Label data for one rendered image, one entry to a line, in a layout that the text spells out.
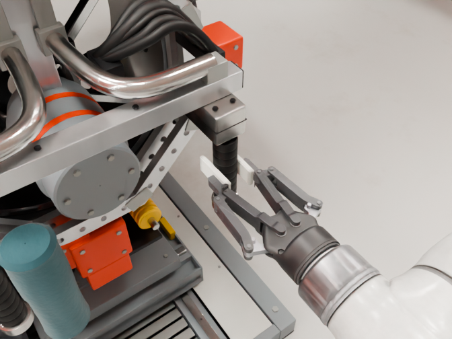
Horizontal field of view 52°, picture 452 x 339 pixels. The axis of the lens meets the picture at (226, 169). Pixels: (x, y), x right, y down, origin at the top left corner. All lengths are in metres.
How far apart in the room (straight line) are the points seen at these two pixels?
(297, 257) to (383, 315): 0.12
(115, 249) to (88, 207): 0.35
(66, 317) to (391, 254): 1.12
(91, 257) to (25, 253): 0.26
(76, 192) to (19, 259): 0.16
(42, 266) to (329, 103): 1.65
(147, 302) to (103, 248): 0.37
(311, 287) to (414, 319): 0.11
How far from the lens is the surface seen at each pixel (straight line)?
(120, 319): 1.32
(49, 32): 0.67
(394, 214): 1.78
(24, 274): 0.77
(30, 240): 0.78
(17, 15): 0.67
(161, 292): 1.33
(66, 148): 0.54
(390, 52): 2.60
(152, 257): 1.33
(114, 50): 0.64
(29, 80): 0.59
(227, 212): 0.62
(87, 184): 0.65
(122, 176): 0.67
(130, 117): 0.56
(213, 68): 0.58
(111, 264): 1.06
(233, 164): 0.67
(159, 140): 0.95
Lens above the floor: 1.33
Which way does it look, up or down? 47 degrees down
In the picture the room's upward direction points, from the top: straight up
